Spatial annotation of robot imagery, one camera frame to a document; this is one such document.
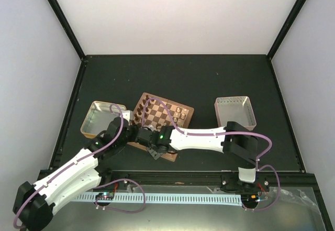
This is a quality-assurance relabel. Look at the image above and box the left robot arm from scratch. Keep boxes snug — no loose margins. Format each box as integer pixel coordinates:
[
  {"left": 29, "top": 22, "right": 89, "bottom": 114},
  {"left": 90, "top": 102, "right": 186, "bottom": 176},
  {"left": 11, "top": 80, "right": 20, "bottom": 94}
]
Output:
[{"left": 13, "top": 117, "right": 139, "bottom": 230}]

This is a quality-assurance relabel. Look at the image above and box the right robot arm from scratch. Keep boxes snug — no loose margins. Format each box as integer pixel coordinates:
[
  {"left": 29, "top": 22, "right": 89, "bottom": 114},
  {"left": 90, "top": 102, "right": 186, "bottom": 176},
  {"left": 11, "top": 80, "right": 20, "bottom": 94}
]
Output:
[{"left": 135, "top": 122, "right": 258, "bottom": 191}]

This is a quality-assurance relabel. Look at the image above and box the wooden chess board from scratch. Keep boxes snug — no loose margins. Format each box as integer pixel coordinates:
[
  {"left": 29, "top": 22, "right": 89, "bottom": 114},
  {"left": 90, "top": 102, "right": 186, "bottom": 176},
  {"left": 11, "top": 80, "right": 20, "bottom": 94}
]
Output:
[{"left": 127, "top": 92, "right": 195, "bottom": 162}]

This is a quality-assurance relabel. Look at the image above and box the left metal tray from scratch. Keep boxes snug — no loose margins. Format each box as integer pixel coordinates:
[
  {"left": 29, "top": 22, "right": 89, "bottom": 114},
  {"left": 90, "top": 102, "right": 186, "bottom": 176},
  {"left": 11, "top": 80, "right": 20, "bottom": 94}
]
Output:
[{"left": 80, "top": 101, "right": 119, "bottom": 138}]

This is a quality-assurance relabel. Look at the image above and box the metal tray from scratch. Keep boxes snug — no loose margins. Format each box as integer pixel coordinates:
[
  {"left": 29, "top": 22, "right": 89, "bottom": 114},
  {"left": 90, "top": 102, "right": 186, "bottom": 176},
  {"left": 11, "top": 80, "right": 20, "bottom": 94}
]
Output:
[
  {"left": 214, "top": 96, "right": 256, "bottom": 130},
  {"left": 80, "top": 101, "right": 119, "bottom": 138}
]

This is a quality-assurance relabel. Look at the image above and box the right metal tray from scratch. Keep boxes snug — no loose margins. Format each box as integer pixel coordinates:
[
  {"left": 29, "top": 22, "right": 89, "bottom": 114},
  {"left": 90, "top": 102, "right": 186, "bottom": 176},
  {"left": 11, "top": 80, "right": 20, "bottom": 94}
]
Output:
[{"left": 214, "top": 96, "right": 256, "bottom": 130}]

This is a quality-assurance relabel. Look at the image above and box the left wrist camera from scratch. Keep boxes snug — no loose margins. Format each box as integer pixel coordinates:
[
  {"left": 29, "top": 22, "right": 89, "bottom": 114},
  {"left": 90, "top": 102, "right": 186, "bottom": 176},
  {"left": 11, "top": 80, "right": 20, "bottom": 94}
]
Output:
[{"left": 122, "top": 110, "right": 134, "bottom": 125}]

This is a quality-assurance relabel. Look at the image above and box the white slotted cable duct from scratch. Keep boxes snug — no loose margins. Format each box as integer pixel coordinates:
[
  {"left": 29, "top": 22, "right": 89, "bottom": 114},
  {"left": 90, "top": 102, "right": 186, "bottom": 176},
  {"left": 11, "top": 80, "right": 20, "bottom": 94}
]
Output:
[{"left": 73, "top": 192, "right": 242, "bottom": 206}]

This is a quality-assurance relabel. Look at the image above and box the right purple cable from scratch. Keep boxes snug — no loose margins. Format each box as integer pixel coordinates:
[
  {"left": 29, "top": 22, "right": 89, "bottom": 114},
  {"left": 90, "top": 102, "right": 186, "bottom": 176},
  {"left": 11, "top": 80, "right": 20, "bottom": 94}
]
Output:
[{"left": 140, "top": 97, "right": 282, "bottom": 212}]

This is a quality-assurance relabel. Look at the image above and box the black mounting rail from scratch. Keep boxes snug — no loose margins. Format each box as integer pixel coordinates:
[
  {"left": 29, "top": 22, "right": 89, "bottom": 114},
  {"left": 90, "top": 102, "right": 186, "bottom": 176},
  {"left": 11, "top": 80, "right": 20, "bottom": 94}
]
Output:
[{"left": 100, "top": 171, "right": 319, "bottom": 193}]

